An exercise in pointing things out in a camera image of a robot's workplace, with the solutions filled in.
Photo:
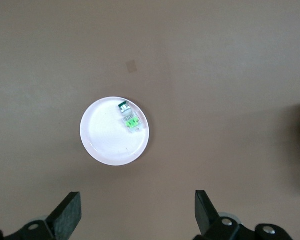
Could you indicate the brown tape patch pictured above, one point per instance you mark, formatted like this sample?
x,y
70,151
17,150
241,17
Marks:
x,y
131,66

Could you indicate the green and clear switch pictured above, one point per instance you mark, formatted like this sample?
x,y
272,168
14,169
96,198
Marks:
x,y
130,117

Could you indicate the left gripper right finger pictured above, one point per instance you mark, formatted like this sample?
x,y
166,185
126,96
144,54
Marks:
x,y
207,215

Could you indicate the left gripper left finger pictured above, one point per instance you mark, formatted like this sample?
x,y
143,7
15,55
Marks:
x,y
65,217

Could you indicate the pink round plate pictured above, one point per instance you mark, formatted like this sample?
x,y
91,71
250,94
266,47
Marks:
x,y
107,135

